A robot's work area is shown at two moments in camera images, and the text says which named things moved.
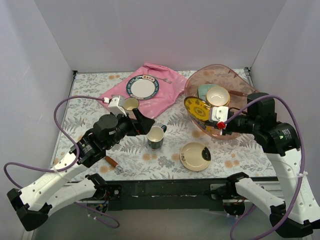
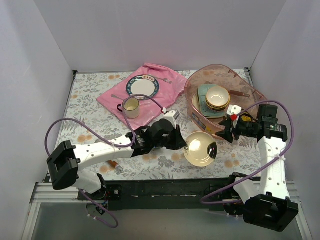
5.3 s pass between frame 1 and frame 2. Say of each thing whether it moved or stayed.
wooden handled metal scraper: stayed
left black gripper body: moved
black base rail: stayed
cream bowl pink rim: stayed
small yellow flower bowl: moved
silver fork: stayed
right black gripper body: stayed
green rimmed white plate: stayed
